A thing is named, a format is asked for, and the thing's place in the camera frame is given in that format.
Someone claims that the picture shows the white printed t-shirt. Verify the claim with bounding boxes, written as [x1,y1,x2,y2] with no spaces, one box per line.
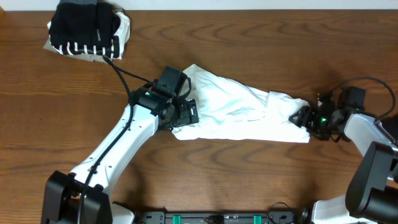
[172,64,310,143]

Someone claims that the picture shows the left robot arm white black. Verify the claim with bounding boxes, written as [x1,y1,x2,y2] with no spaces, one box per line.
[41,67,199,223]

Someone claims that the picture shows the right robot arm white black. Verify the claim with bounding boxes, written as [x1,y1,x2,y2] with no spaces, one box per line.
[289,86,397,223]

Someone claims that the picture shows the dark garment at right edge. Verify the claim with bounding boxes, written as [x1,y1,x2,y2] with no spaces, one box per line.
[382,115,398,140]

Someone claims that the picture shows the black white striped folded shirt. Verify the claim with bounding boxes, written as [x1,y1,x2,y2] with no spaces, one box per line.
[47,11,131,60]

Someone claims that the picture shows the black folded garment top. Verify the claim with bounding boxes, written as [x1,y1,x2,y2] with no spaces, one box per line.
[49,0,121,48]

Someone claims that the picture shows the beige folded garment bottom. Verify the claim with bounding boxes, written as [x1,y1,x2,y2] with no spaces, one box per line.
[43,40,106,63]

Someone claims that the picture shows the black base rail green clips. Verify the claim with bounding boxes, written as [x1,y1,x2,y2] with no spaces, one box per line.
[133,202,311,224]

